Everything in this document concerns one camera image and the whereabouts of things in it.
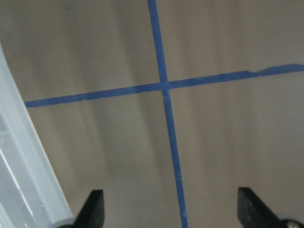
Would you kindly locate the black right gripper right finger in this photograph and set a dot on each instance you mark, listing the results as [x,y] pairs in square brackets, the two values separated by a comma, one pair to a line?
[252,212]

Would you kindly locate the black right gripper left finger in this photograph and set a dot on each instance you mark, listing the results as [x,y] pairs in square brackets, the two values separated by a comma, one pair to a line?
[92,214]

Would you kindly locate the clear plastic box lid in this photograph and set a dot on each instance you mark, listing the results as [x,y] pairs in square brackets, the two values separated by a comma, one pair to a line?
[30,194]

